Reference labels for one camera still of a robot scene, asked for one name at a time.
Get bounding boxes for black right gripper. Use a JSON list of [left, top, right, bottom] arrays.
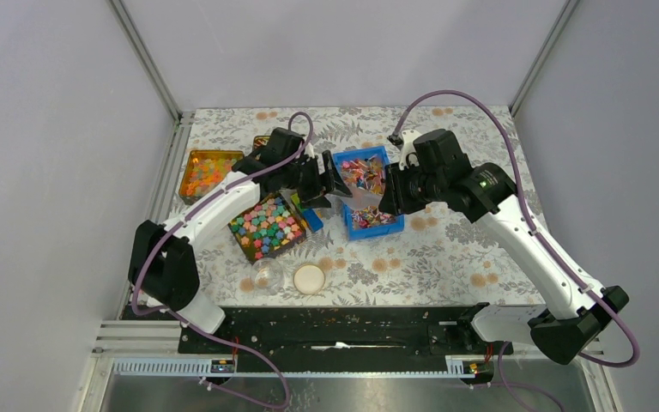
[[379, 158, 447, 215]]

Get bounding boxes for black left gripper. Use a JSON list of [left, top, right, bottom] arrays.
[[281, 151, 351, 209]]

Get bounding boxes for translucent plastic scoop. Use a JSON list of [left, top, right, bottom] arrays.
[[342, 185, 384, 210]]

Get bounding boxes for clear round glass jar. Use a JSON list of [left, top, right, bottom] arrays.
[[252, 258, 285, 295]]

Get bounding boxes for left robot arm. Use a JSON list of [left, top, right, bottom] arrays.
[[128, 128, 352, 353]]

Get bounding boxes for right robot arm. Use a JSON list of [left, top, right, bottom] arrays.
[[379, 129, 629, 365]]

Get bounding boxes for tin of star candies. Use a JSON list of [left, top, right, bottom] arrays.
[[227, 194, 308, 264]]

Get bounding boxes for gold tin orange candies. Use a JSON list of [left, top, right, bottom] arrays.
[[178, 150, 244, 205]]

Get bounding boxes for stacked toy brick block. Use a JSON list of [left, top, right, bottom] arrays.
[[290, 193, 324, 233]]

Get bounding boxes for blue plastic candy bin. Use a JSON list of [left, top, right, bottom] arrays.
[[333, 146, 404, 241]]

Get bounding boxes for gold tin with lollipops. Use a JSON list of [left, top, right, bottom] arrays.
[[251, 135, 275, 155]]

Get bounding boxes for round cream jar lid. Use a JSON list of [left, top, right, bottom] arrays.
[[293, 264, 326, 295]]

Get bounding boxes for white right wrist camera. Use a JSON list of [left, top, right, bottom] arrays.
[[398, 130, 421, 170]]

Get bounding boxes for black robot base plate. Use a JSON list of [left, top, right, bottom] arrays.
[[177, 304, 516, 375]]

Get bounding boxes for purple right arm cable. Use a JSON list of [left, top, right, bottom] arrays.
[[388, 89, 642, 369]]

